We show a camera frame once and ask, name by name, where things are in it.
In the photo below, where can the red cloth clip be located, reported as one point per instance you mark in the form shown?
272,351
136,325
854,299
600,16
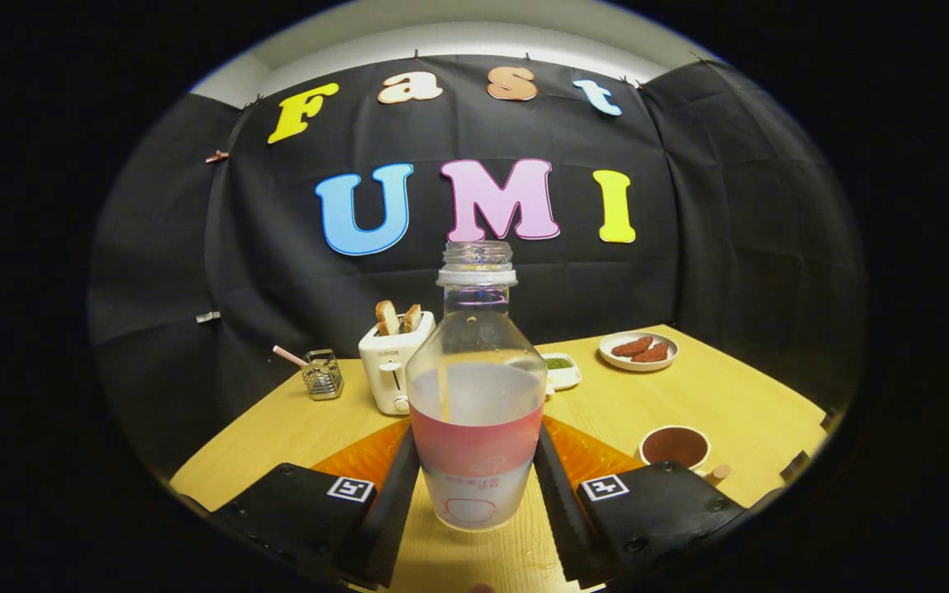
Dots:
217,156

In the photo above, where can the clear juice bottle pink label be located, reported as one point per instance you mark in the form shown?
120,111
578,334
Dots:
474,387

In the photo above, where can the red striped straw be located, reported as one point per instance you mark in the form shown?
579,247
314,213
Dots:
289,356

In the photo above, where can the white divided seed dish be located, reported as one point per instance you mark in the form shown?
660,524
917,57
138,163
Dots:
562,376

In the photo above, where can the black backdrop cloth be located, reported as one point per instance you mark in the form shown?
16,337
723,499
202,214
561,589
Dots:
277,272

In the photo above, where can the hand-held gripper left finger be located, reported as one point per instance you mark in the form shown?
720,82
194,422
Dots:
388,519

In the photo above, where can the white toaster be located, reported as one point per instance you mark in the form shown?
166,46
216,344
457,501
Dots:
384,366

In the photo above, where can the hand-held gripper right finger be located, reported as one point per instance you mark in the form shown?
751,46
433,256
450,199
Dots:
565,519

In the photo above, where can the red meat piece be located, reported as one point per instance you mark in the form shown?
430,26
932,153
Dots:
651,353
633,346

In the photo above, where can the white round plate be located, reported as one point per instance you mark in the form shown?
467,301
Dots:
614,361

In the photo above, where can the white cloth clip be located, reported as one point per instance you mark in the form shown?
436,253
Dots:
208,316

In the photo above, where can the toasted bread slice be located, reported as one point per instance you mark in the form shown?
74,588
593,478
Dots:
386,318
413,318

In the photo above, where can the wooden table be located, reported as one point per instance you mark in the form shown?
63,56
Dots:
730,395

